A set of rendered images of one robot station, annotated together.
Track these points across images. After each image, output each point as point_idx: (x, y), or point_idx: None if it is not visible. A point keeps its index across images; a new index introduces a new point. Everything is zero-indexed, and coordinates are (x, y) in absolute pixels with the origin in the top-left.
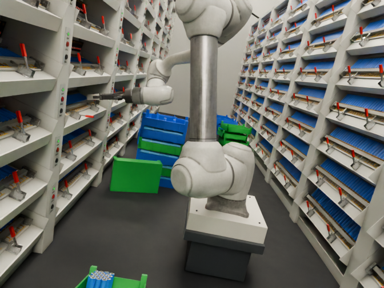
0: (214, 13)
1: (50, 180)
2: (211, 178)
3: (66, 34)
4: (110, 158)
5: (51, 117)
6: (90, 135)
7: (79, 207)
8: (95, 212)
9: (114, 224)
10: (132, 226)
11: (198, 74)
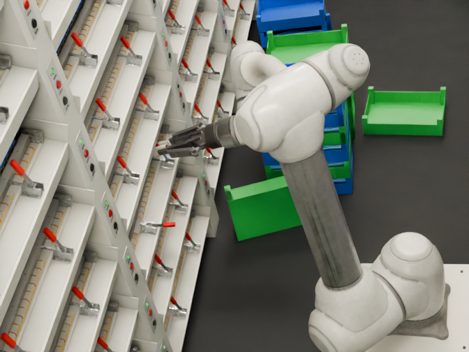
0: (300, 134)
1: (157, 346)
2: (365, 336)
3: (104, 209)
4: (219, 165)
5: (129, 296)
6: (176, 198)
7: (201, 302)
8: (227, 307)
9: (260, 327)
10: (287, 325)
11: (305, 211)
